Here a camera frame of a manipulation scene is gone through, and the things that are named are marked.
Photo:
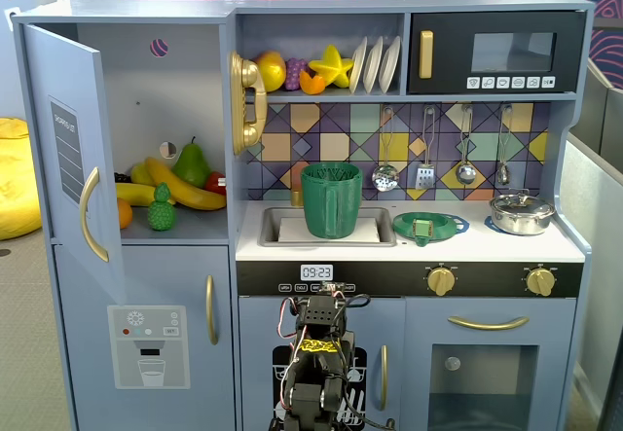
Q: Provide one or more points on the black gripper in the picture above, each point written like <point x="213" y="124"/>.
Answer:
<point x="325" y="300"/>

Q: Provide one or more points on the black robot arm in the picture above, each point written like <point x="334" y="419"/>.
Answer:
<point x="311" y="392"/>

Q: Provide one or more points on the green toy pineapple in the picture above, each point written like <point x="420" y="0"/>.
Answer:
<point x="161" y="212"/>

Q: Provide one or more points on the blue cabinet door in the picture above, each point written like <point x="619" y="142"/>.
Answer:
<point x="63" y="71"/>

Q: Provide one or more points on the digital clock display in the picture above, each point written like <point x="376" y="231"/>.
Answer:
<point x="317" y="272"/>

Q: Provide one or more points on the blue dishwasher door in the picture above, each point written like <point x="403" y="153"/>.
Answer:
<point x="258" y="324"/>

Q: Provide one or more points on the blue oven door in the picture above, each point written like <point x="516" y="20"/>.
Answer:
<point x="423" y="324"/>

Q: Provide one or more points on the grey toy sink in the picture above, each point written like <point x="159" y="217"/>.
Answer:
<point x="270" y="226"/>

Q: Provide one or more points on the gold toy faucet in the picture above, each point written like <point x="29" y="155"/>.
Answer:
<point x="297" y="197"/>

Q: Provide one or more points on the gold stove knob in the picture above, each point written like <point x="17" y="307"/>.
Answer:
<point x="441" y="281"/>
<point x="539" y="282"/>

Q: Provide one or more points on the green toy vegetable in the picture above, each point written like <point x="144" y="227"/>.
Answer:
<point x="421" y="229"/>

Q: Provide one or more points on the green round lid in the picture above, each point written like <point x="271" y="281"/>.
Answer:
<point x="440" y="226"/>

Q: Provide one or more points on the metal skimmer spoon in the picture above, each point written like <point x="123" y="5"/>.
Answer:
<point x="385" y="178"/>

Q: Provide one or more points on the blue fridge door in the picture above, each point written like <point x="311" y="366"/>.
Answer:
<point x="160" y="275"/>

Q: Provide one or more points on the red toy pepper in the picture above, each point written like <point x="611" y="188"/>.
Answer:
<point x="216" y="183"/>

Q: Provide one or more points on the large yellow toy banana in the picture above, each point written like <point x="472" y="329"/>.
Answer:
<point x="194" y="197"/>

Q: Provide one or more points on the metal slotted spatula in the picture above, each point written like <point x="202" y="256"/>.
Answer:
<point x="425" y="177"/>

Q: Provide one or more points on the grey ice dispenser sticker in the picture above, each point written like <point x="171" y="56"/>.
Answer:
<point x="151" y="353"/>

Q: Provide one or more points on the green toy pear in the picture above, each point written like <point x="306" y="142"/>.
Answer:
<point x="192" y="166"/>

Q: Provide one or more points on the metal ladle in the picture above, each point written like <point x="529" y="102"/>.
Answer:
<point x="465" y="173"/>

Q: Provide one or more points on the orange toy fruit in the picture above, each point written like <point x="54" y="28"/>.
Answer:
<point x="124" y="213"/>

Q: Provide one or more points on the steel pot with lid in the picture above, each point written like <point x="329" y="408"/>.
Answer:
<point x="521" y="214"/>

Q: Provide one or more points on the small yellow toy banana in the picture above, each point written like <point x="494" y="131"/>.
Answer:
<point x="134" y="193"/>

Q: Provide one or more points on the yellow toy lemon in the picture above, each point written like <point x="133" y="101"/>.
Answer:
<point x="140" y="174"/>

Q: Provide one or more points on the metal hanging spoon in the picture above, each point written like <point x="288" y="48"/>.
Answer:
<point x="503" y="173"/>

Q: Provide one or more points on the orange toy slice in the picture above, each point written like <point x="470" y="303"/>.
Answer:
<point x="311" y="84"/>

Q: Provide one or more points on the dark toy grapes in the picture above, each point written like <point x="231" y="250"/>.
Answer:
<point x="121" y="177"/>

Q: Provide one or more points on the purple toy grapes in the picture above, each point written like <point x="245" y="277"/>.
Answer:
<point x="295" y="73"/>

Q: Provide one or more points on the yellow toy starfruit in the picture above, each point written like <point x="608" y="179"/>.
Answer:
<point x="332" y="66"/>

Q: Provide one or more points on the yellow toy mango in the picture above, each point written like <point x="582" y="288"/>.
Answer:
<point x="271" y="70"/>

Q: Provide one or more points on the gold toy telephone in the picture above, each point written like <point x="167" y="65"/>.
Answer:
<point x="243" y="76"/>

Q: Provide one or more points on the white toy plate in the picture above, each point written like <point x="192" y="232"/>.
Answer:
<point x="357" y="66"/>
<point x="389" y="63"/>

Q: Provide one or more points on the stack of toy plates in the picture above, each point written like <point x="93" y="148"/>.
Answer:
<point x="373" y="65"/>

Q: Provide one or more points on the black toy microwave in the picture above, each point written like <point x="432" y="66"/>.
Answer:
<point x="452" y="51"/>

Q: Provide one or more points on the black shopping list sticker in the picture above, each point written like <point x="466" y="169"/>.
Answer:
<point x="65" y="149"/>

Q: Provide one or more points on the yellow beanbag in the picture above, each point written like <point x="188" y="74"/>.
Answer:
<point x="17" y="183"/>

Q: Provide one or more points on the blue toy kitchen unit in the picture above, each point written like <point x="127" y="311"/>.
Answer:
<point x="146" y="10"/>

